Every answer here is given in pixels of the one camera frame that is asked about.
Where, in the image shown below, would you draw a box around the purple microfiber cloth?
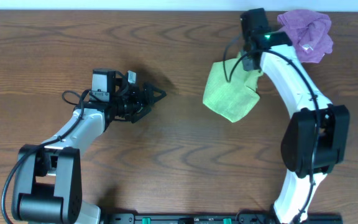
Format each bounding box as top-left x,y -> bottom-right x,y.
277,9 -> 333,63

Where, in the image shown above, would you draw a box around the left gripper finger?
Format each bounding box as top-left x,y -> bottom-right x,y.
131,106 -> 152,123
143,83 -> 167,105

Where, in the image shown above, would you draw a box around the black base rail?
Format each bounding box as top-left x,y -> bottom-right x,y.
104,212 -> 344,224

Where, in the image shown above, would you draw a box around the left black cable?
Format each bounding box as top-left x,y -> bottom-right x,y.
0,70 -> 130,224

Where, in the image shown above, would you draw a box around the green microfiber cloth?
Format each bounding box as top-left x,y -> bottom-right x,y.
203,58 -> 263,123

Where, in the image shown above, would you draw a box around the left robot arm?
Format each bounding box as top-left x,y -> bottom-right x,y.
5,72 -> 167,223

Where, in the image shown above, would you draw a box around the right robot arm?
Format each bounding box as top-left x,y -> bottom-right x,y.
242,30 -> 350,223

